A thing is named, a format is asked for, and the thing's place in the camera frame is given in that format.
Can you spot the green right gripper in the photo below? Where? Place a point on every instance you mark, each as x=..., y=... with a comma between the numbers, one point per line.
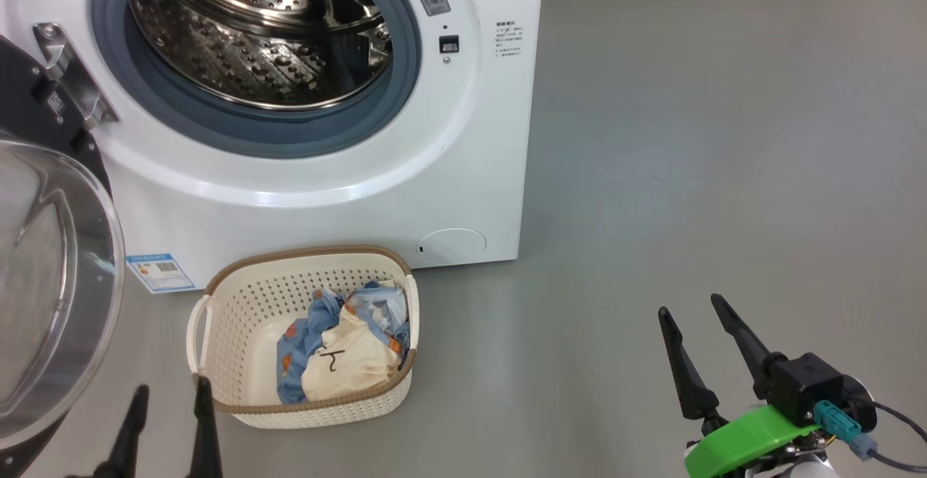
x=739, y=445

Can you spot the cream garment with black mark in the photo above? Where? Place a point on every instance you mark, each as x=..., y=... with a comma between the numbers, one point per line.
x=347, y=369

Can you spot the small printed text label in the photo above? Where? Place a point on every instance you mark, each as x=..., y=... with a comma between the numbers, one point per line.
x=508, y=39

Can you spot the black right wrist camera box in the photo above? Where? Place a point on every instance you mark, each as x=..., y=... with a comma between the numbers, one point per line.
x=800, y=387

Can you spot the white front-load washing machine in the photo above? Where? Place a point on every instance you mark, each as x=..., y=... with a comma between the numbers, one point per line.
x=326, y=203

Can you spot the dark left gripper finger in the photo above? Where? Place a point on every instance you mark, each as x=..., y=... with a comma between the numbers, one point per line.
x=129, y=434
x=204, y=434

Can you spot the blue garment with orange print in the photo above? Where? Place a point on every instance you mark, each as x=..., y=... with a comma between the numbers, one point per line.
x=293, y=362

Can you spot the round drain filter cover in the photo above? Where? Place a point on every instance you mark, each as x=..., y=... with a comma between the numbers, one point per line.
x=452, y=245

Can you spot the grey rubber door gasket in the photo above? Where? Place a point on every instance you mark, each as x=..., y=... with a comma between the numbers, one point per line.
x=239, y=134

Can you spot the black round glass washer door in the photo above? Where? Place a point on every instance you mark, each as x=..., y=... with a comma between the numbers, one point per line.
x=43, y=282

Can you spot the blue energy label sticker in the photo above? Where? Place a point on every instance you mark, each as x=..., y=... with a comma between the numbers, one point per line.
x=161, y=273

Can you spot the metal door hinge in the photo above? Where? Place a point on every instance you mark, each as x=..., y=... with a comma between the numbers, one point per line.
x=72, y=72

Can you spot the cream perforated laundry basket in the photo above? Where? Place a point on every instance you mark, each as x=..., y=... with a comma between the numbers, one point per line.
x=239, y=319

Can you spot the black door latch socket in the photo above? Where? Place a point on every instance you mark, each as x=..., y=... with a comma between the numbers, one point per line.
x=449, y=44

